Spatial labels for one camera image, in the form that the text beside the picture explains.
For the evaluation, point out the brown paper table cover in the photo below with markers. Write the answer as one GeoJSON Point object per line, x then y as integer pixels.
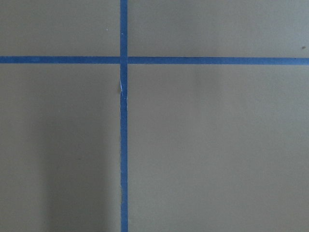
{"type": "Point", "coordinates": [212, 148]}

